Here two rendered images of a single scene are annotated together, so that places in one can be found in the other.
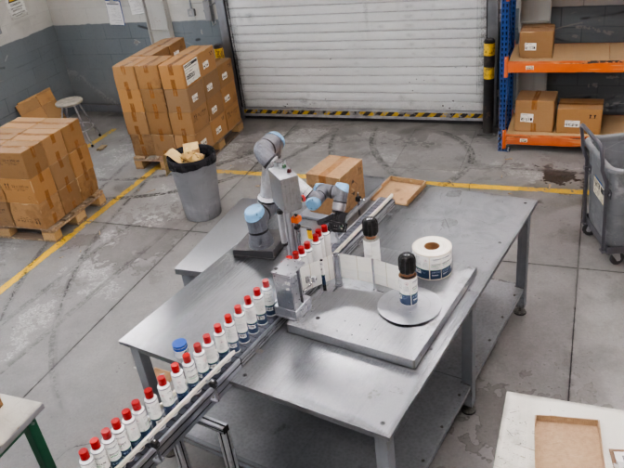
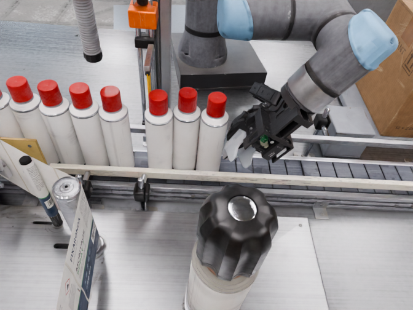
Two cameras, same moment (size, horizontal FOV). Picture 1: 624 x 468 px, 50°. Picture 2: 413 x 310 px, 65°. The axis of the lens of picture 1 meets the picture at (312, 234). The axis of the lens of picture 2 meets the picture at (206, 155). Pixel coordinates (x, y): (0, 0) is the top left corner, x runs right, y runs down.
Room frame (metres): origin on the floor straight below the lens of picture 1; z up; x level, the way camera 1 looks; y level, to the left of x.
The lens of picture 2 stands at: (2.86, -0.40, 1.44)
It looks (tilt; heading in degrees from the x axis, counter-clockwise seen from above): 49 degrees down; 49
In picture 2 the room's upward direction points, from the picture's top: 8 degrees clockwise
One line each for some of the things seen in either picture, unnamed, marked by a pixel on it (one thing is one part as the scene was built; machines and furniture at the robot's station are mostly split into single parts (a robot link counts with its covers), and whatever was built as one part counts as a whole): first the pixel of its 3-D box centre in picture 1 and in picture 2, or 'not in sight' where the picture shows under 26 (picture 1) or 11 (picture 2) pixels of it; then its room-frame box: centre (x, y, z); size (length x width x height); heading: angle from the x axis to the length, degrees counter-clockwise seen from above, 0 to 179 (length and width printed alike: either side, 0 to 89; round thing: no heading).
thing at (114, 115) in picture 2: (308, 258); (117, 133); (3.01, 0.03, 0.98); 0.05 x 0.05 x 0.20
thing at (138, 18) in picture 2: (304, 241); (145, 91); (3.08, 0.05, 1.05); 0.10 x 0.04 x 0.33; 55
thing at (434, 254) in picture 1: (432, 257); not in sight; (2.91, -0.60, 0.95); 0.20 x 0.20 x 0.14
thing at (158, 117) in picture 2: (317, 251); (159, 136); (3.07, -0.02, 0.98); 0.05 x 0.05 x 0.20
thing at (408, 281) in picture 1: (408, 279); not in sight; (2.62, -0.42, 1.04); 0.09 x 0.09 x 0.29
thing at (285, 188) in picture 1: (285, 188); not in sight; (3.06, 0.10, 1.38); 0.17 x 0.10 x 0.19; 20
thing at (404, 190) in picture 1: (398, 190); not in sight; (3.92, -0.60, 0.85); 0.30 x 0.26 x 0.04; 145
